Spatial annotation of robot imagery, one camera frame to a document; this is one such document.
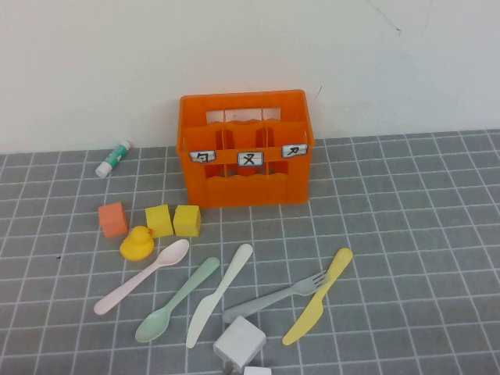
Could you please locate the pale pink plastic spoon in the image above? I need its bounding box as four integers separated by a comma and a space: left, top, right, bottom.
93, 238, 191, 316

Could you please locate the grey plastic fork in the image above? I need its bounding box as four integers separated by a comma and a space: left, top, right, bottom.
222, 269, 332, 324

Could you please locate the cream white plastic knife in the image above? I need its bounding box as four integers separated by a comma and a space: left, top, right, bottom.
185, 243, 255, 349

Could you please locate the mint green plastic spoon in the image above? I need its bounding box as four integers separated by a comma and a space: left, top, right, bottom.
134, 256, 221, 344

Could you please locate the orange plastic cutlery holder crate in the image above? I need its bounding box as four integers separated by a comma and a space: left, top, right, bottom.
175, 88, 316, 209

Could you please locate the paper label reading 叉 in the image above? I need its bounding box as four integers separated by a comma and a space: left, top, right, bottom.
237, 151, 265, 167

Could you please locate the paper label reading 刀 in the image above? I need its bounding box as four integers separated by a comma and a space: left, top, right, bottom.
281, 143, 309, 159

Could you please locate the yellow foam cube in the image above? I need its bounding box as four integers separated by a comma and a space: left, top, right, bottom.
173, 205, 202, 238
145, 204, 174, 238

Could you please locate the yellow rubber duck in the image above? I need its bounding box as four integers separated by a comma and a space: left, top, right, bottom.
119, 225, 155, 261

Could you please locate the orange foam cube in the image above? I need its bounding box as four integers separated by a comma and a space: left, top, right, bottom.
97, 202, 130, 238

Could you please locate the yellow plastic knife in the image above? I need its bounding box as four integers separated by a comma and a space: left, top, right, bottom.
281, 247, 355, 347

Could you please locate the white green glue stick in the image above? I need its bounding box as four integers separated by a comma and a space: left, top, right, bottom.
95, 140, 132, 179

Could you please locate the large white charger plug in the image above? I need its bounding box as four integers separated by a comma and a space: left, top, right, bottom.
212, 315, 268, 374

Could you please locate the grey grid table mat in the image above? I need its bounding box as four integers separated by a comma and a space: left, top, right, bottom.
0, 128, 500, 375

